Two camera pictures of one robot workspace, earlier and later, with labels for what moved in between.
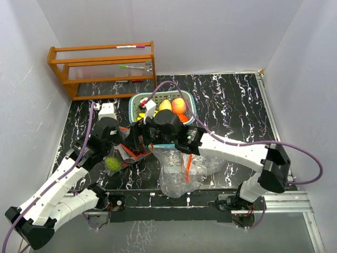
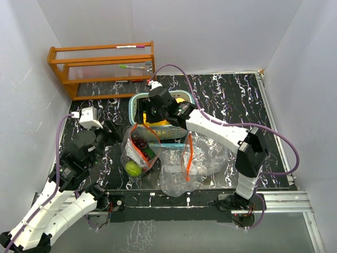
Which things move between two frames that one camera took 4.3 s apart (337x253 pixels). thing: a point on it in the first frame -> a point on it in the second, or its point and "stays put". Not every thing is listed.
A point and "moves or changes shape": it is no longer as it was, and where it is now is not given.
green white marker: x=126 y=66 stays put
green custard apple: x=113 y=163 -> x=132 y=169
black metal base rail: x=150 y=204 stays put
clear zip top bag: x=129 y=150 moves or changes shape
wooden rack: x=109 y=62 stays put
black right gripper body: x=150 y=132 -> x=152 y=115
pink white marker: x=131 y=46 stays put
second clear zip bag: x=180 y=172 stays put
